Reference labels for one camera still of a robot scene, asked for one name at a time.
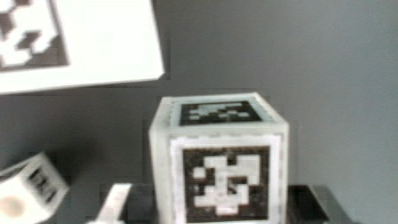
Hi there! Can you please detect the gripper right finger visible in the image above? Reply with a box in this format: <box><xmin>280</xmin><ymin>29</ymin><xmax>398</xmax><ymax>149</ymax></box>
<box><xmin>287</xmin><ymin>185</ymin><xmax>356</xmax><ymax>224</ymax></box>

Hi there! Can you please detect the white chair leg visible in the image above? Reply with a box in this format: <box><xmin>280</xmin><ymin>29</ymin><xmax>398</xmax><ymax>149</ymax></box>
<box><xmin>150</xmin><ymin>93</ymin><xmax>290</xmax><ymax>224</ymax></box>

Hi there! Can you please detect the white marker base sheet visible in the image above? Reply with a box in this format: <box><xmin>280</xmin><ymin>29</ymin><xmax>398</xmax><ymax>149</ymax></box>
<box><xmin>0</xmin><ymin>0</ymin><xmax>166</xmax><ymax>95</ymax></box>

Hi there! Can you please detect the white chair leg cube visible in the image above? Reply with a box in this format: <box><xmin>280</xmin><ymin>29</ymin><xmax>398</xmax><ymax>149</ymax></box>
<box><xmin>0</xmin><ymin>153</ymin><xmax>70</xmax><ymax>224</ymax></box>

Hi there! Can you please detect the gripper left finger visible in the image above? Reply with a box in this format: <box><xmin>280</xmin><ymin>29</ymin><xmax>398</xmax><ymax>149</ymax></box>
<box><xmin>86</xmin><ymin>183</ymin><xmax>155</xmax><ymax>224</ymax></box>

